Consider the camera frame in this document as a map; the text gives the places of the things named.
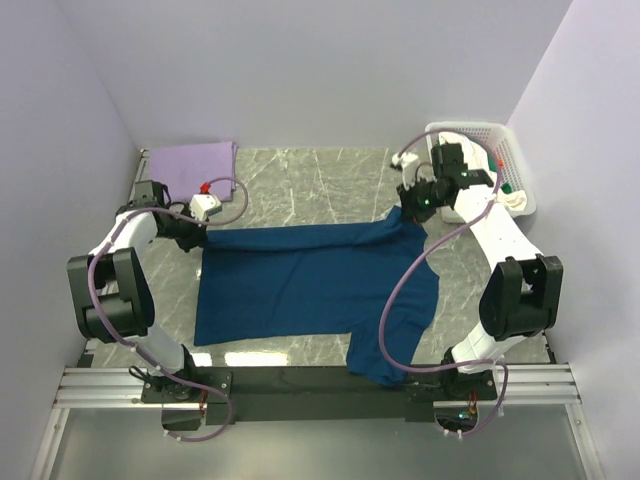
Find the blue t shirt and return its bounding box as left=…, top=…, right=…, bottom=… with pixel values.
left=194, top=208, right=427, bottom=387

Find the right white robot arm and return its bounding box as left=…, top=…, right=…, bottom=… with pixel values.
left=391, top=142, right=564, bottom=399

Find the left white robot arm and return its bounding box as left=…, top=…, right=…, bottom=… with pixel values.
left=67, top=180, right=221, bottom=402

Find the folded purple t shirt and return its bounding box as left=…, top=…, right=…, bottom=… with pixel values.
left=148, top=141, right=237, bottom=201

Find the white t shirt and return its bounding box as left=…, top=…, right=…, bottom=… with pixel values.
left=434, top=130, right=527, bottom=217

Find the green t shirt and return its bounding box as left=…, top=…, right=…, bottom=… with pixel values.
left=488, top=153, right=521, bottom=194

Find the white plastic laundry basket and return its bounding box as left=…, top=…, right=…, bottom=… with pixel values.
left=425, top=120, right=537, bottom=217

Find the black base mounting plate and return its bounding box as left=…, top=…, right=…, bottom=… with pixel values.
left=128, top=366, right=498, bottom=431

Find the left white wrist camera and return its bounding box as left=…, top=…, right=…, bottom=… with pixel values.
left=189, top=194, right=222, bottom=221

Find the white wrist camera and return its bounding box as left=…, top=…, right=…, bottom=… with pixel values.
left=189, top=194, right=222, bottom=221
left=391, top=152, right=420, bottom=191

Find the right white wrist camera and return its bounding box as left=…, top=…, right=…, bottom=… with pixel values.
left=391, top=152, right=420, bottom=191

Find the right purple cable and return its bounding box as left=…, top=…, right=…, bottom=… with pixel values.
left=378, top=130, right=511, bottom=438

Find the purple cable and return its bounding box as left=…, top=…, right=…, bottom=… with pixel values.
left=87, top=176, right=250, bottom=444
left=378, top=130, right=511, bottom=438

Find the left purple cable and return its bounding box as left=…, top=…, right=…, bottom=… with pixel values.
left=87, top=176, right=250, bottom=444

